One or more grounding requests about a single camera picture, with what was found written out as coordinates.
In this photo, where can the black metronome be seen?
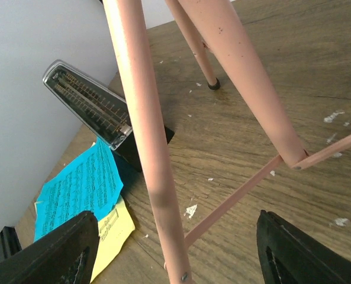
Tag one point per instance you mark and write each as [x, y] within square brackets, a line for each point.
[128, 142]

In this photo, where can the clear metronome cover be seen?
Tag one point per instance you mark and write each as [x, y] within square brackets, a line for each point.
[86, 103]

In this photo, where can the yellow sheet music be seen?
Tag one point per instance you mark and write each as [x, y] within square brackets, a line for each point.
[113, 231]

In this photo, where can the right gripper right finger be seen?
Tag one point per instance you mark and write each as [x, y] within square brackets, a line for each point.
[289, 255]

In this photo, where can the pink music stand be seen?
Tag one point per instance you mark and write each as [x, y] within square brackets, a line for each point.
[206, 25]

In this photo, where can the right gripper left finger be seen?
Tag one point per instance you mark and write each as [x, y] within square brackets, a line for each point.
[65, 255]

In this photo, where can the blue sheet music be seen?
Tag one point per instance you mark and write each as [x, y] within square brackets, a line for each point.
[91, 182]

